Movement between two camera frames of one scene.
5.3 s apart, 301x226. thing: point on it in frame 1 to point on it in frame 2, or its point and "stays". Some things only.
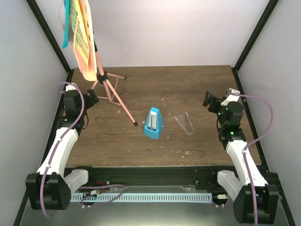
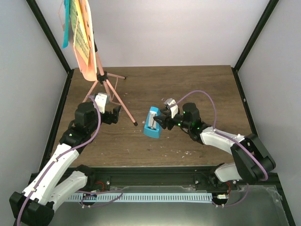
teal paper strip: x=67 y=25 stays
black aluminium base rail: x=106 y=177 stays
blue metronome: x=154 y=124 stays
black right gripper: x=212 y=98 to x=165 y=120
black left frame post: x=54 y=41 stays
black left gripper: x=90 y=102 to x=109 y=120
